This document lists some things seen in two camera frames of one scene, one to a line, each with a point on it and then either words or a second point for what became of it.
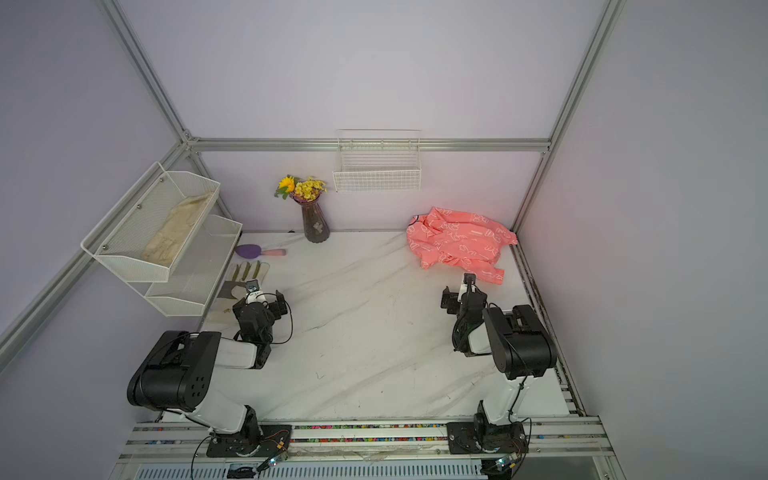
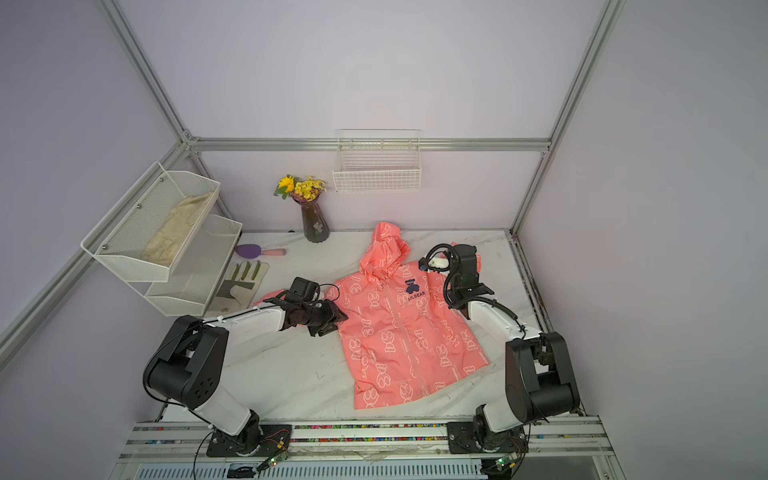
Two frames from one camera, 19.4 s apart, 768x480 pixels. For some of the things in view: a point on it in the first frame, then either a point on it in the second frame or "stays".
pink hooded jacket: (467, 242) to (411, 339)
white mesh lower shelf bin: (196, 274) stays
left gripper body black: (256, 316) to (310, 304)
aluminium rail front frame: (550, 440) stays
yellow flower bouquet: (308, 188) stays
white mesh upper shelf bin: (149, 229) stays
